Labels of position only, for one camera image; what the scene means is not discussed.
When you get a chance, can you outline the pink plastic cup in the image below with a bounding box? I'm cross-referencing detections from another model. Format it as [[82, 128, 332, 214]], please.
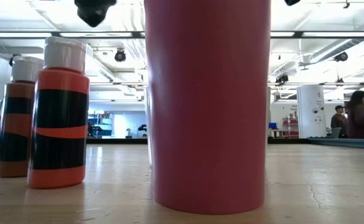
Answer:
[[143, 0, 272, 215]]

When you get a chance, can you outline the red parts shelf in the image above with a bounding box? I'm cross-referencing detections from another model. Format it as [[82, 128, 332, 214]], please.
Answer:
[[282, 117, 299, 138]]

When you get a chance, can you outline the coral red paint bottle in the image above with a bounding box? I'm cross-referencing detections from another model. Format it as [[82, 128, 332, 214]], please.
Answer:
[[27, 36, 90, 190]]

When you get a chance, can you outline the white plastic bin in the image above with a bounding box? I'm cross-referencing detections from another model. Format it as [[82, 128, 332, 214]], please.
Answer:
[[144, 85, 153, 166]]

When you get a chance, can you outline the burnt orange paint bottle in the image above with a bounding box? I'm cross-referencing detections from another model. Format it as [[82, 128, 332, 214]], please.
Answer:
[[0, 55, 45, 179]]

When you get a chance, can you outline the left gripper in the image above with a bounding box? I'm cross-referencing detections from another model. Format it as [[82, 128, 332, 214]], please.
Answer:
[[73, 0, 118, 28]]

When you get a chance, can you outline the white cylindrical machine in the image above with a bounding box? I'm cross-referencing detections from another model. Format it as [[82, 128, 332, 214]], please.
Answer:
[[296, 85, 327, 139]]

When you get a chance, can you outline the person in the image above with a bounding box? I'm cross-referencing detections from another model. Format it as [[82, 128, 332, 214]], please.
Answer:
[[345, 90, 364, 140], [330, 105, 348, 139]]

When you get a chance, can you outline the teal blue mat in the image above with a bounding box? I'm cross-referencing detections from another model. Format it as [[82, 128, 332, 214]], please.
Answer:
[[307, 138, 364, 151]]

